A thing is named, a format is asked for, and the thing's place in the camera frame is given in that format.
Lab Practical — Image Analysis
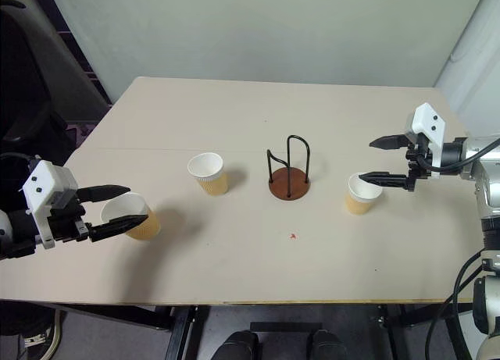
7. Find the brown wire cup holder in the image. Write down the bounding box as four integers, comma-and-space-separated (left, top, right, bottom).
266, 134, 313, 202

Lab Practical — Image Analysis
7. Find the light grey pillar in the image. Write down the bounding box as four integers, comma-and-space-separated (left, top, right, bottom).
434, 0, 500, 139

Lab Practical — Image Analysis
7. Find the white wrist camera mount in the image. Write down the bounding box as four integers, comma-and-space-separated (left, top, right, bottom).
403, 102, 447, 178
22, 160, 80, 251

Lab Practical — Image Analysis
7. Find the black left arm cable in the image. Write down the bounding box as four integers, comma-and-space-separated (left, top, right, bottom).
0, 151, 42, 174

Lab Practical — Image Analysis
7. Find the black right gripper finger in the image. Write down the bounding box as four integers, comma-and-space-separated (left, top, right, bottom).
368, 134, 411, 151
358, 172, 409, 189

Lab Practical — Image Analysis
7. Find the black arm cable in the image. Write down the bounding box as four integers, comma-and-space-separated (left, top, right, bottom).
415, 136, 500, 171
0, 151, 42, 174

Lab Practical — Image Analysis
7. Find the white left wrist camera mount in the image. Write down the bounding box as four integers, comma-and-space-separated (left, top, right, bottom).
22, 160, 80, 251

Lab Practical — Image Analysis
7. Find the black robot body cable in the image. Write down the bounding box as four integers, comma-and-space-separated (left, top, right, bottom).
424, 251, 488, 360

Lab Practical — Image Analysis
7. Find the beige cable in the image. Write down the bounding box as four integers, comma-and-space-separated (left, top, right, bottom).
37, 308, 64, 360

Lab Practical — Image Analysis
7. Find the black metal table frame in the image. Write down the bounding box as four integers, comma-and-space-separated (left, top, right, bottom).
50, 301, 476, 360

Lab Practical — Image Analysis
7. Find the brown ribbed paper cup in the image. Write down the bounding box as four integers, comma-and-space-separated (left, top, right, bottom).
100, 192, 162, 243
345, 173, 384, 217
186, 152, 230, 198

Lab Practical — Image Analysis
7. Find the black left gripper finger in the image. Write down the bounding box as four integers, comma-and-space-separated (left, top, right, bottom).
90, 214, 150, 243
77, 184, 131, 204

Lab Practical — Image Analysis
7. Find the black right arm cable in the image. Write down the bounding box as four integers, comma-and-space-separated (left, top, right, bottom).
415, 136, 500, 171

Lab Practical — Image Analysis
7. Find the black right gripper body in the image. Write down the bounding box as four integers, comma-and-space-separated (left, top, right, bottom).
404, 133, 435, 192

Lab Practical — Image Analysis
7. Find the dark rounded shape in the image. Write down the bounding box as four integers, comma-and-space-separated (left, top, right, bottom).
212, 330, 262, 360
307, 329, 349, 360

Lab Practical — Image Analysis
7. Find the black and white sneaker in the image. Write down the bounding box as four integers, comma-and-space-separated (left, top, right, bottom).
23, 324, 56, 350

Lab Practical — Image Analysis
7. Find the black office chair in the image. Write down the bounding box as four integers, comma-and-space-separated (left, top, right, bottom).
0, 0, 76, 162

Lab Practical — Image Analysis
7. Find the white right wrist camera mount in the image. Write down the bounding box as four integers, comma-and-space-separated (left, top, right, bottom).
403, 102, 447, 178

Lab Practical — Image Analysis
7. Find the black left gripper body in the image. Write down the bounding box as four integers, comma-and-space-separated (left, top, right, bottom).
48, 188, 93, 244

